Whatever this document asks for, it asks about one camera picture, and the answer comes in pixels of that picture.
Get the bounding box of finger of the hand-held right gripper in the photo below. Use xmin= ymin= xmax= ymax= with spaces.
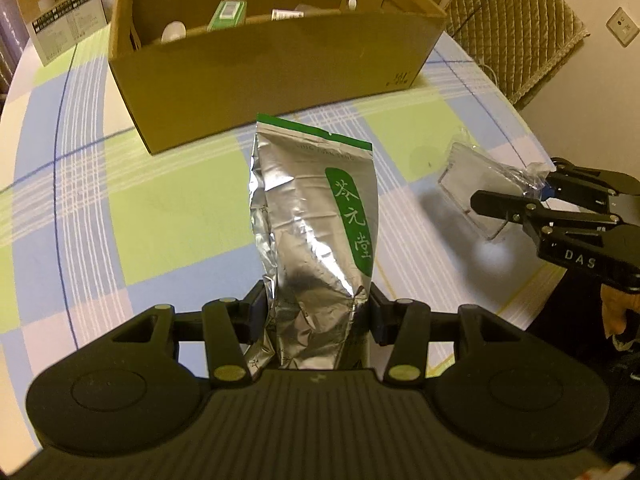
xmin=544 ymin=158 xmax=640 ymax=206
xmin=470 ymin=189 xmax=621 ymax=241

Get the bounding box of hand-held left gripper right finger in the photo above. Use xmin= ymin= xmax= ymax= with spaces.
xmin=369 ymin=287 xmax=521 ymax=389

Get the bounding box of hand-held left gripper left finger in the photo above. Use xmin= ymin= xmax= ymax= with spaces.
xmin=115 ymin=279 xmax=274 ymax=391

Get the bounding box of clear plastic case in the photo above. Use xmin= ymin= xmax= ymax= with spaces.
xmin=435 ymin=140 xmax=547 ymax=242

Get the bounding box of silver green tea pouch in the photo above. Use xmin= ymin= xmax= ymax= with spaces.
xmin=248 ymin=113 xmax=381 ymax=372

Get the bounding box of brown cardboard box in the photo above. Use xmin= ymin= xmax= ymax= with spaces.
xmin=108 ymin=0 xmax=448 ymax=156

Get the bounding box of green white medicine box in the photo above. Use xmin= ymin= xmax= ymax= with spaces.
xmin=207 ymin=0 xmax=249 ymax=30

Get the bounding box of person's right hand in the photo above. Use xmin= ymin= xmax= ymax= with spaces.
xmin=601 ymin=284 xmax=640 ymax=353

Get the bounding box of chair with quilted cover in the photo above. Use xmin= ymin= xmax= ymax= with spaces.
xmin=442 ymin=0 xmax=591 ymax=111

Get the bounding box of white product box with picture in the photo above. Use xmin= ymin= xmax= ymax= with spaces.
xmin=8 ymin=0 xmax=106 ymax=67

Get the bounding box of wall outlet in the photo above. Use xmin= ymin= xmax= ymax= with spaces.
xmin=605 ymin=7 xmax=640 ymax=49

